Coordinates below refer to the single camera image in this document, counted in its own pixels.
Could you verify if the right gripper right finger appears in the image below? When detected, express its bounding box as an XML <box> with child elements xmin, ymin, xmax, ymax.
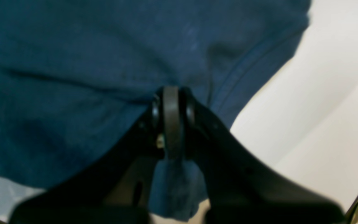
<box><xmin>181</xmin><ymin>88</ymin><xmax>346</xmax><ymax>224</ymax></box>

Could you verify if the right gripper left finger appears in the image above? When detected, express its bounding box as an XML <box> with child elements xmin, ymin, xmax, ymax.
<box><xmin>9</xmin><ymin>93</ymin><xmax>179</xmax><ymax>224</ymax></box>

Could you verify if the dark blue T-shirt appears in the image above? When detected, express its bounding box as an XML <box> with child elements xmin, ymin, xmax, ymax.
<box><xmin>0</xmin><ymin>0</ymin><xmax>311</xmax><ymax>222</ymax></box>

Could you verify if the grey plastic bin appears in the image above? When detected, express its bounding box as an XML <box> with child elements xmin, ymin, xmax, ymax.
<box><xmin>0</xmin><ymin>177</ymin><xmax>45</xmax><ymax>222</ymax></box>

